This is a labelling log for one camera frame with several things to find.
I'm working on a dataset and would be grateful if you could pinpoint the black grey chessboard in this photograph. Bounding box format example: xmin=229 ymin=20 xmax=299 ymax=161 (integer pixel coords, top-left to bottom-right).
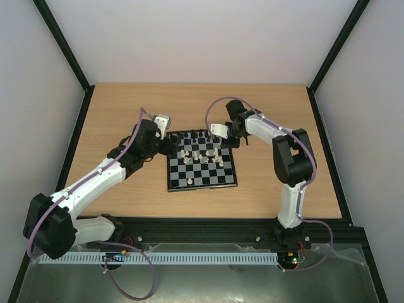
xmin=167 ymin=129 xmax=238 ymax=192

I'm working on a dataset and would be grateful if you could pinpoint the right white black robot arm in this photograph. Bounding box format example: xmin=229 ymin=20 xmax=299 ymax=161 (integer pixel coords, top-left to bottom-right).
xmin=218 ymin=99 xmax=317 ymax=247

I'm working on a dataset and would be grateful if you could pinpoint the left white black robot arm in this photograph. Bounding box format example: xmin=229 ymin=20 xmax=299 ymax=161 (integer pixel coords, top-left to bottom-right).
xmin=23 ymin=115 xmax=177 ymax=259

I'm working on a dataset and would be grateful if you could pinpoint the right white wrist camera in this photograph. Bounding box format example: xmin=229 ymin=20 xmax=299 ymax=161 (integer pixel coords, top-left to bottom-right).
xmin=210 ymin=123 xmax=229 ymax=139

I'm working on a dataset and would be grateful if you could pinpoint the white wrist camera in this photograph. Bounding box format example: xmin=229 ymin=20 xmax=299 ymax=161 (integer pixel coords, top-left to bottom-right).
xmin=153 ymin=114 xmax=172 ymax=140
xmin=210 ymin=123 xmax=229 ymax=139

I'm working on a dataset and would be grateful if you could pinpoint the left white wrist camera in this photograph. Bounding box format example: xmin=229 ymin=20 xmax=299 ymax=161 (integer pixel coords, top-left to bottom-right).
xmin=153 ymin=114 xmax=172 ymax=140

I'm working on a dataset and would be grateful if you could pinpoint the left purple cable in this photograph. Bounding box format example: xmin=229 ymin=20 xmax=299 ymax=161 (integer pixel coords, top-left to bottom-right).
xmin=27 ymin=107 xmax=156 ymax=300

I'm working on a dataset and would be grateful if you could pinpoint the left black frame post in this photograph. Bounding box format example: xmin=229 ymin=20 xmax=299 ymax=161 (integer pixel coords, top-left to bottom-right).
xmin=32 ymin=0 xmax=95 ymax=92

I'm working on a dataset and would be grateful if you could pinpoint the black frame post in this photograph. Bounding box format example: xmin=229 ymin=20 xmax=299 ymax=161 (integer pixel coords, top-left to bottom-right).
xmin=32 ymin=0 xmax=95 ymax=92
xmin=308 ymin=0 xmax=371 ymax=92

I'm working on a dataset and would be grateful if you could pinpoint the white slotted cable duct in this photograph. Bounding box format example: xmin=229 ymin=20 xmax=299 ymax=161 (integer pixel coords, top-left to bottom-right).
xmin=39 ymin=252 xmax=278 ymax=266

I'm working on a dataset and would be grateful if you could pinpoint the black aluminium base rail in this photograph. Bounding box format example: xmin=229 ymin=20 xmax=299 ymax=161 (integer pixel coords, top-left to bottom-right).
xmin=31 ymin=217 xmax=367 ymax=250

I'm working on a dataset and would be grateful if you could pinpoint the right black frame post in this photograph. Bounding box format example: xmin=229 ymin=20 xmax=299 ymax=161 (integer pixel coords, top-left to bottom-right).
xmin=308 ymin=0 xmax=371 ymax=92

